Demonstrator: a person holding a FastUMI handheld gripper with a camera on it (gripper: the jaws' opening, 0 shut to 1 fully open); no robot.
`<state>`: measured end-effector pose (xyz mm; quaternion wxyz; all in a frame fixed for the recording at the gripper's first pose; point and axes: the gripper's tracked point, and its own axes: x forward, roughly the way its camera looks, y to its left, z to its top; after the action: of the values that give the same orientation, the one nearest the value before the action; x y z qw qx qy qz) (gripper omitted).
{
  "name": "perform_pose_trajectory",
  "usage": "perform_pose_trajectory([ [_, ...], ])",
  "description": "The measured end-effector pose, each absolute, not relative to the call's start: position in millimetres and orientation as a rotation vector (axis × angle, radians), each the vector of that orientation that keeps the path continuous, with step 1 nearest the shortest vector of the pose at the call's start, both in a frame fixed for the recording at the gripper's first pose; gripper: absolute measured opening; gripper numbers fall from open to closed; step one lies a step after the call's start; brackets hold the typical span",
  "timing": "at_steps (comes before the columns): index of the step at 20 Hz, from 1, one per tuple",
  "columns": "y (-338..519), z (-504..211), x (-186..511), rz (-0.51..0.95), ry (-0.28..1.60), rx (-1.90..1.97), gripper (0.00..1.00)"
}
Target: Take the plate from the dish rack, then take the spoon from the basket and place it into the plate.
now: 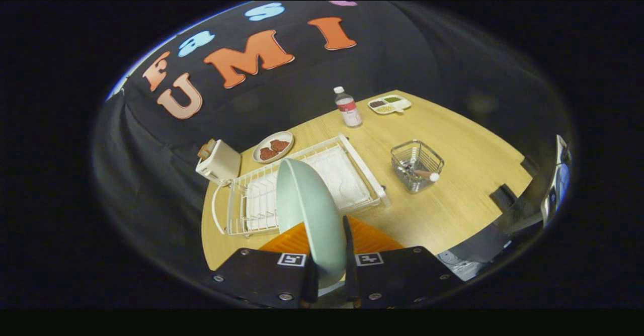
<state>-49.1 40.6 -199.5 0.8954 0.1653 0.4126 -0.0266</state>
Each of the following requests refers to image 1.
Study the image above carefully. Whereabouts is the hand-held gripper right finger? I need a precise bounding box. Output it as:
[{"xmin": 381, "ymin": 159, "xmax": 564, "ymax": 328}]
[{"xmin": 342, "ymin": 215, "xmax": 464, "ymax": 309}]

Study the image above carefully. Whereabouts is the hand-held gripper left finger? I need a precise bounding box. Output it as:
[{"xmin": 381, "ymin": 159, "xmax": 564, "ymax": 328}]
[{"xmin": 210, "ymin": 223, "xmax": 319, "ymax": 309}]

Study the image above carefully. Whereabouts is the mint green plate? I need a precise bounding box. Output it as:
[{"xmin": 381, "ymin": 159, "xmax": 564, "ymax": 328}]
[{"xmin": 276, "ymin": 158, "xmax": 348, "ymax": 289}]

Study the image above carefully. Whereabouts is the metal wire basket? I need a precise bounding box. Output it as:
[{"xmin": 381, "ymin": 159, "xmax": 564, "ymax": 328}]
[{"xmin": 390, "ymin": 140, "xmax": 445, "ymax": 194}]

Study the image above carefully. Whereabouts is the pink handled spoon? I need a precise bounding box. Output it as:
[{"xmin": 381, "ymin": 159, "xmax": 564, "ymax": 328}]
[{"xmin": 409, "ymin": 167, "xmax": 441, "ymax": 183}]

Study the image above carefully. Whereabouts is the white wire dish rack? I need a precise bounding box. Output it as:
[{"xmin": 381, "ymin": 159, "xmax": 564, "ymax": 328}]
[{"xmin": 211, "ymin": 133, "xmax": 390, "ymax": 238}]

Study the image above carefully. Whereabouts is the white round food plate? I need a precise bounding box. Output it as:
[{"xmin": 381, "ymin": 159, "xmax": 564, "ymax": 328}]
[{"xmin": 252, "ymin": 131, "xmax": 295, "ymax": 164}]

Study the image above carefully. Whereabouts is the white divided dish with beans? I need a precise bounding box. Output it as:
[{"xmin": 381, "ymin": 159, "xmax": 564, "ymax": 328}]
[{"xmin": 367, "ymin": 95, "xmax": 412, "ymax": 115}]

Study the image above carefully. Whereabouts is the white toaster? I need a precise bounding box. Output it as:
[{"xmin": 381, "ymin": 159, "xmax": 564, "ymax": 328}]
[{"xmin": 195, "ymin": 139, "xmax": 242, "ymax": 185}]

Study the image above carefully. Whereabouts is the clear bottle with red label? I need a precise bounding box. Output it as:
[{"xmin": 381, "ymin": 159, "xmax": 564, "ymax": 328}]
[{"xmin": 333, "ymin": 86, "xmax": 363, "ymax": 128}]

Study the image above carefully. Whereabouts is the white and blue device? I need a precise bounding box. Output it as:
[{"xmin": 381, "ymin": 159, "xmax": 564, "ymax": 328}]
[{"xmin": 541, "ymin": 135, "xmax": 573, "ymax": 226}]

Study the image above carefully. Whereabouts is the black backdrop cloth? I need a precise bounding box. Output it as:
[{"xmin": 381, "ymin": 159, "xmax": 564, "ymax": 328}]
[{"xmin": 93, "ymin": 2, "xmax": 574, "ymax": 286}]

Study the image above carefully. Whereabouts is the black bracket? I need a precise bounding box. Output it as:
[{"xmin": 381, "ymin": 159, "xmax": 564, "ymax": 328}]
[{"xmin": 491, "ymin": 184, "xmax": 519, "ymax": 211}]

